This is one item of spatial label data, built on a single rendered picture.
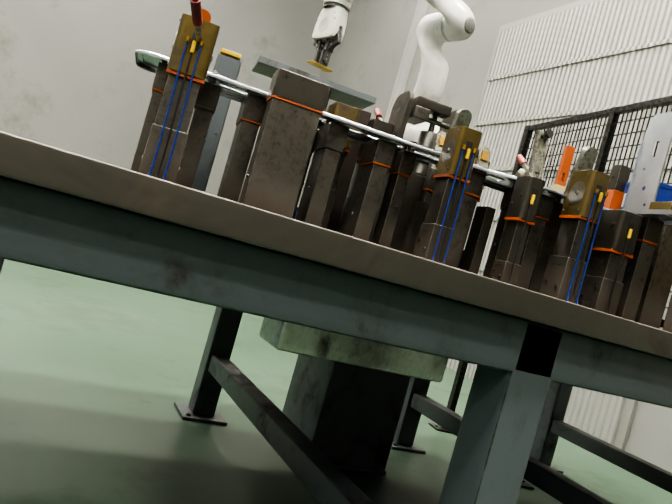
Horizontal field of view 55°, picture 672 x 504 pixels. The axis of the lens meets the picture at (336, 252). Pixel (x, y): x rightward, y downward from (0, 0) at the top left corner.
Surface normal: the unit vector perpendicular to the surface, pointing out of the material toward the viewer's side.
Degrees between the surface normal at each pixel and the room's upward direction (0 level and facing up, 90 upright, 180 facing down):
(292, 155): 90
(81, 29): 90
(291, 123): 90
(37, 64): 90
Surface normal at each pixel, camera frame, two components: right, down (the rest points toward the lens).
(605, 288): 0.27, 0.07
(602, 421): -0.87, -0.25
